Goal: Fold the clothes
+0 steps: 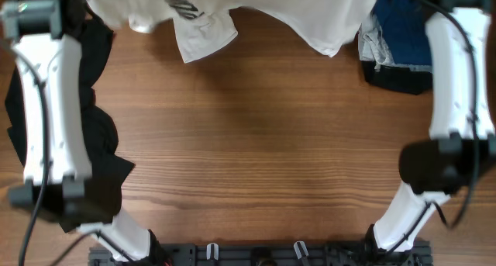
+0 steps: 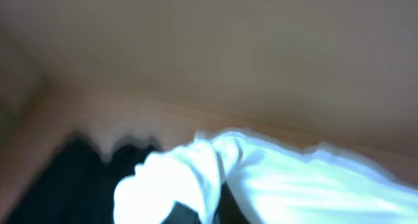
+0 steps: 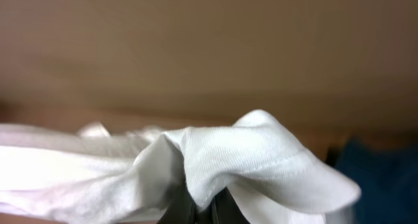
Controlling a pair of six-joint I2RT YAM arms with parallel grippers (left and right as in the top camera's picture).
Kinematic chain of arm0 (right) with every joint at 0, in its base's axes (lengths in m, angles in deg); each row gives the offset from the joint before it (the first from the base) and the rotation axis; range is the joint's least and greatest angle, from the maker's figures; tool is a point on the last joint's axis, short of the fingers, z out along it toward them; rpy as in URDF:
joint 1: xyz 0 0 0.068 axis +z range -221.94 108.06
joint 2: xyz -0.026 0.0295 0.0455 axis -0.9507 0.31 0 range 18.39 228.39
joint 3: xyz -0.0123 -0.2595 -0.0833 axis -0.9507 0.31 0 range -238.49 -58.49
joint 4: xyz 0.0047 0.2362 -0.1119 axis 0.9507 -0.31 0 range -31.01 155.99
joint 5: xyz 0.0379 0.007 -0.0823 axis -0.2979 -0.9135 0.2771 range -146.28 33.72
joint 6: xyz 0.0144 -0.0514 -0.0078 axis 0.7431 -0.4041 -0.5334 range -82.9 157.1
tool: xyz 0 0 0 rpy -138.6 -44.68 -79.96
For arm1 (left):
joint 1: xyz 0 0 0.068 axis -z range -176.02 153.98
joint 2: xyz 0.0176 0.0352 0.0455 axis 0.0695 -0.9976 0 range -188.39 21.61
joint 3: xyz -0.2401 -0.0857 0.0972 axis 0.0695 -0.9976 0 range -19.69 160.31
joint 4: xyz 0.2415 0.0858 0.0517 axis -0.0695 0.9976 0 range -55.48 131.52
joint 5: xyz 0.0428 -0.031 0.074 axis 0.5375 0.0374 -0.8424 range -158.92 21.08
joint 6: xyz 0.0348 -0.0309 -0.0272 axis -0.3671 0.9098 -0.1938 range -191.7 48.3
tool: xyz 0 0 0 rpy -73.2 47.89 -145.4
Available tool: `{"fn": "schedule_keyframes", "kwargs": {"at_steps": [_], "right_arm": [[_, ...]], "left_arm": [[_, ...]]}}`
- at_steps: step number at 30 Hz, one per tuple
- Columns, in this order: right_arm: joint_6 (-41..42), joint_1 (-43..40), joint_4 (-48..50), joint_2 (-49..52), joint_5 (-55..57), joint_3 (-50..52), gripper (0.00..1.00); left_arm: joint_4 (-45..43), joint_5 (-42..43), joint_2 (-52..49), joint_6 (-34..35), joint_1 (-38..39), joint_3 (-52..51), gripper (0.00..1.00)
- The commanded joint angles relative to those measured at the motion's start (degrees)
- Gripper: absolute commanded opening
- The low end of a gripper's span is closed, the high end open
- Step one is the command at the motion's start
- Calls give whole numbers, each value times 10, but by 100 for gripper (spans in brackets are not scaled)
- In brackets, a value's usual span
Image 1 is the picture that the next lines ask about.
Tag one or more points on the white printed t-shirt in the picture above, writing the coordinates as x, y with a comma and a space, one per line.
203, 27

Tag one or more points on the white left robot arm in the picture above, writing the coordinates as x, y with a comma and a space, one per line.
71, 173

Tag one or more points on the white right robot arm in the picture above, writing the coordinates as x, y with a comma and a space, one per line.
461, 144

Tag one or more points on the crumpled black t-shirt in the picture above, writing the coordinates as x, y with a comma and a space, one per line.
73, 203

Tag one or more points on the folded blue shirt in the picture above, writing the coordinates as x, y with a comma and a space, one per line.
403, 29

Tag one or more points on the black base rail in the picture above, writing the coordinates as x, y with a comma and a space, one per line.
331, 254

